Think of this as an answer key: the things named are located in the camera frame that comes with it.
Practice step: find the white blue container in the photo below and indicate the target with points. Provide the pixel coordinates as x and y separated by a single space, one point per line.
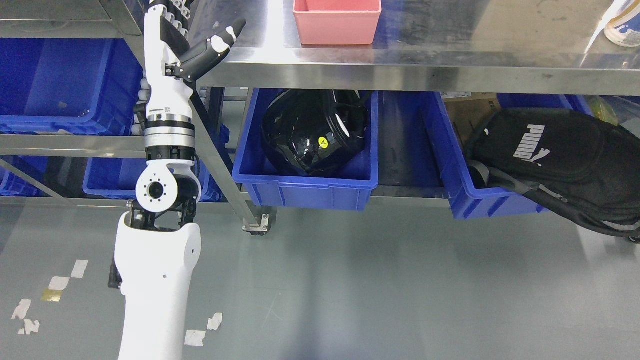
624 28

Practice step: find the pink storage box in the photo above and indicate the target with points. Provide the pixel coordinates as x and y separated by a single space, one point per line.
337 22

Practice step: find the blue bin with backpack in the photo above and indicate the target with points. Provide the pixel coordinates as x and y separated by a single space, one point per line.
466 200

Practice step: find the black glossy helmet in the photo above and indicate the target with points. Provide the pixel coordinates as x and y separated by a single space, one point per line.
314 132

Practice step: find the cardboard box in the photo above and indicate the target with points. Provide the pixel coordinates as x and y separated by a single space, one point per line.
468 110

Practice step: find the stainless steel table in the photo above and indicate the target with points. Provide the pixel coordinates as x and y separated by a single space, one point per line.
501 46

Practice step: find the blue bin lower left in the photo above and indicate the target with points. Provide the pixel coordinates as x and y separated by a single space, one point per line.
116 178

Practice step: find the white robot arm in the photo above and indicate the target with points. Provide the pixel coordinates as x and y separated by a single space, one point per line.
158 243

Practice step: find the blue bin upper left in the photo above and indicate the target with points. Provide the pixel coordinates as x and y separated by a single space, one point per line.
85 87

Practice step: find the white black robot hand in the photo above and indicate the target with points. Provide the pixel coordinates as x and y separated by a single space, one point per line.
173 65

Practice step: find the black Puma backpack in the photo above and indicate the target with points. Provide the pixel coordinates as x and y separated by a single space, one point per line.
569 162

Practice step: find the blue bin with helmet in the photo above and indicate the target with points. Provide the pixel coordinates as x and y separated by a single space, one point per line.
348 189

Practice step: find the steel shelf rack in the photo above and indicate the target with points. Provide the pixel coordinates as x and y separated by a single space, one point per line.
71 19

